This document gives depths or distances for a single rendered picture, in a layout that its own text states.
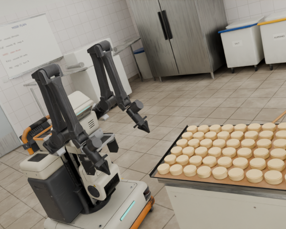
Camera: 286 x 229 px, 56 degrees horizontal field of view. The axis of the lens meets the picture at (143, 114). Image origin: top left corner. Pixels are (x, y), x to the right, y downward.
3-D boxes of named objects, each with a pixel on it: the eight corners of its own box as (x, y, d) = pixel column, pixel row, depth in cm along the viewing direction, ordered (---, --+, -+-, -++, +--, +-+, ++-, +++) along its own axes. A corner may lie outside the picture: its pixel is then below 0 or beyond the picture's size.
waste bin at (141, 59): (167, 70, 643) (159, 43, 620) (153, 79, 610) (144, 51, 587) (150, 72, 682) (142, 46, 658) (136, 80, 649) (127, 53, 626)
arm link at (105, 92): (93, 40, 170) (82, 44, 163) (110, 39, 163) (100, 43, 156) (109, 103, 190) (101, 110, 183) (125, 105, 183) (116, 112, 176)
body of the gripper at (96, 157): (109, 156, 147) (100, 145, 146) (97, 167, 139) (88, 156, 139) (103, 159, 151) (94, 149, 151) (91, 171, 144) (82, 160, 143)
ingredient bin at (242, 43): (227, 75, 469) (217, 31, 442) (241, 62, 510) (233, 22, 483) (258, 72, 432) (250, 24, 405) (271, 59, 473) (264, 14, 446)
